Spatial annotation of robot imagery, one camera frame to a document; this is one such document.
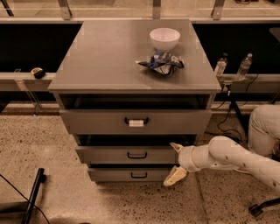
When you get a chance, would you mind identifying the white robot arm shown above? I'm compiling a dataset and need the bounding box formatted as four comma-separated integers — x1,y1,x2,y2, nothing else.
164,136,280,193

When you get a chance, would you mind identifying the black cable on floor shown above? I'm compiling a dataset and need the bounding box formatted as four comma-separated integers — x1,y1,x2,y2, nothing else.
203,73,260,141

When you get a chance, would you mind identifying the white bowl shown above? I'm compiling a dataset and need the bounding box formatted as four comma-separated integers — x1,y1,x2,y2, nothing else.
150,28,180,51

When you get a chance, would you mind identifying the black chair base caster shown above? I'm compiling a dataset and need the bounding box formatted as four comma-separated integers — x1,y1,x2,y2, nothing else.
248,198,280,217

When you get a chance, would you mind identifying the grey top drawer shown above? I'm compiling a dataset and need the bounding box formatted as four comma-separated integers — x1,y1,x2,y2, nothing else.
60,109,211,135

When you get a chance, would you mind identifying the black power adapter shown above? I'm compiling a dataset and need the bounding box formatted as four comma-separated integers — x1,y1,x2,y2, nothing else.
222,132,242,144

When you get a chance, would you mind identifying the grey drawer cabinet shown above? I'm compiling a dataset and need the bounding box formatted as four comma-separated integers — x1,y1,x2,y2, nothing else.
49,19,221,169

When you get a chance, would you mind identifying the thin black cable left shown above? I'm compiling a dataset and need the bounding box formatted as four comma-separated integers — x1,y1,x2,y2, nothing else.
0,174,51,224

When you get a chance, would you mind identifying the grey bottom drawer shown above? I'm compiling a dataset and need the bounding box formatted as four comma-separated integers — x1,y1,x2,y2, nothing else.
87,168,171,182

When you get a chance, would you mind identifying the clear water bottle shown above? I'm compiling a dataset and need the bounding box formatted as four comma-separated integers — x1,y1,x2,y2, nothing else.
237,53,253,81
214,53,228,77

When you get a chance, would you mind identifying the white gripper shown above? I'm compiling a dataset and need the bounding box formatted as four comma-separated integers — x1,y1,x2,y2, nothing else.
164,142,200,186

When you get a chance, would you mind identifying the person leg in jeans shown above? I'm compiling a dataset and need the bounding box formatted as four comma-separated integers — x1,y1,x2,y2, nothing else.
248,104,280,158

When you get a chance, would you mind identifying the left clear water bottle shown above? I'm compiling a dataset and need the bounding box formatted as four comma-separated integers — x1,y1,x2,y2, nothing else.
214,53,228,77

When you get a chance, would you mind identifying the black stand leg left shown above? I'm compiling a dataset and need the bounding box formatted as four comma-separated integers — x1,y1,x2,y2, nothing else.
21,168,46,224

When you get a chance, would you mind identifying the crumpled blue chip bag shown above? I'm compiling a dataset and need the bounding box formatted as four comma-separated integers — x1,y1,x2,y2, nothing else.
136,51,185,76

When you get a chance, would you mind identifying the grey drawer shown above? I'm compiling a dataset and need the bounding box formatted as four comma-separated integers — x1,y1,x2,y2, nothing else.
75,146,178,165
60,109,211,135
87,168,171,182

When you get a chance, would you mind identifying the right clear water bottle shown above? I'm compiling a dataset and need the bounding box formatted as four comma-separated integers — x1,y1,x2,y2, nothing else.
237,53,253,81

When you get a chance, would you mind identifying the black tape measure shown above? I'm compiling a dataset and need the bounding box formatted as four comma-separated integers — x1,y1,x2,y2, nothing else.
31,67,46,79

